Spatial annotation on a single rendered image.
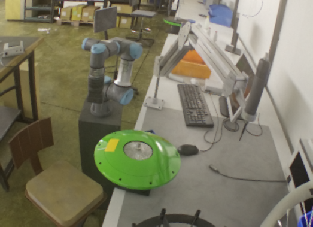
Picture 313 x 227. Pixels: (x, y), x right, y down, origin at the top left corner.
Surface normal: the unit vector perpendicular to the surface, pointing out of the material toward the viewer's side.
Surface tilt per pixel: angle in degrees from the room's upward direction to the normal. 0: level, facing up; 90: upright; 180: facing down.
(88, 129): 90
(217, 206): 0
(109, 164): 23
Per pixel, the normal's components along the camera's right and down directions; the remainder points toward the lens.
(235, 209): 0.14, -0.85
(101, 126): 0.03, 0.52
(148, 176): 0.26, -0.57
